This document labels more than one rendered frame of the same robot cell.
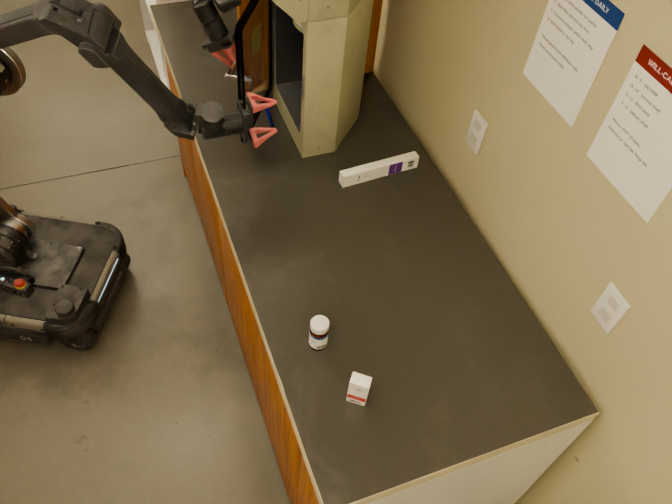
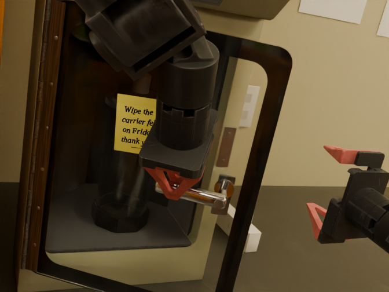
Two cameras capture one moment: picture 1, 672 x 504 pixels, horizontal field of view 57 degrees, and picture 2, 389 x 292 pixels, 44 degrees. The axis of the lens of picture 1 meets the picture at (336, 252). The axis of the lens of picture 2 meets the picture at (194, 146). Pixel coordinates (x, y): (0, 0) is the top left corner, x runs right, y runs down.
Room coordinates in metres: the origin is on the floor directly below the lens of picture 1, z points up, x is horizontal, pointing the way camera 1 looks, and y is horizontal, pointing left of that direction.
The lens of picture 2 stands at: (1.54, 0.90, 1.44)
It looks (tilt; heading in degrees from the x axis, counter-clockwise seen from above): 18 degrees down; 269
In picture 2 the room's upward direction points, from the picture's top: 12 degrees clockwise
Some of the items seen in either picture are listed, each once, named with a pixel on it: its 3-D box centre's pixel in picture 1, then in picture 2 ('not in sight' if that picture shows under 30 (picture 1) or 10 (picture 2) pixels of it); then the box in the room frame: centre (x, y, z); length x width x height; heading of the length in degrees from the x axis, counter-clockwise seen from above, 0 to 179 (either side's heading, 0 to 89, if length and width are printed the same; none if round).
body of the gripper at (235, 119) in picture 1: (234, 123); (371, 212); (1.28, 0.31, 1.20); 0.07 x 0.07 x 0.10; 26
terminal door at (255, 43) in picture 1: (255, 61); (145, 173); (1.59, 0.30, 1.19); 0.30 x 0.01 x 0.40; 172
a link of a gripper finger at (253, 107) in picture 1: (259, 108); (344, 167); (1.31, 0.24, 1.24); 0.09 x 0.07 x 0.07; 116
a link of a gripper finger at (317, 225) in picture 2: (260, 129); (330, 210); (1.31, 0.24, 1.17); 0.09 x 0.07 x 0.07; 116
